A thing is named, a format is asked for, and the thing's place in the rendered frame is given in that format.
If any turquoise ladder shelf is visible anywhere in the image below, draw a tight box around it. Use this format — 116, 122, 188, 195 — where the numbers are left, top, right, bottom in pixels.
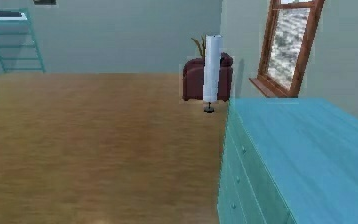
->
0, 8, 47, 74

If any dark red armchair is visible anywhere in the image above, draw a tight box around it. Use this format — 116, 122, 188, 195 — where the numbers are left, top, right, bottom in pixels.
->
182, 52, 235, 102

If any brown wooden framed window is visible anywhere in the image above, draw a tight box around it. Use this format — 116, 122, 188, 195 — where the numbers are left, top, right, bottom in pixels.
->
248, 0, 326, 99

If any white cylinder floor lamp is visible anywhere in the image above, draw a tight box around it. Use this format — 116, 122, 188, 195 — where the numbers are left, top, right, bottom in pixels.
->
202, 33, 223, 114

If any brown dry house plant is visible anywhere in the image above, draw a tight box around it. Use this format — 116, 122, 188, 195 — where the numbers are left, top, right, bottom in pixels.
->
190, 35, 207, 59

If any dark flat laptop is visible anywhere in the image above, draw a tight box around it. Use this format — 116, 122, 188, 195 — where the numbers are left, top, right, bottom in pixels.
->
0, 10, 23, 18

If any turquoise chest of drawers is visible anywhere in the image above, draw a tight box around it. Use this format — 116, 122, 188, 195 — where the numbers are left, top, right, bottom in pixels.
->
216, 97, 358, 224

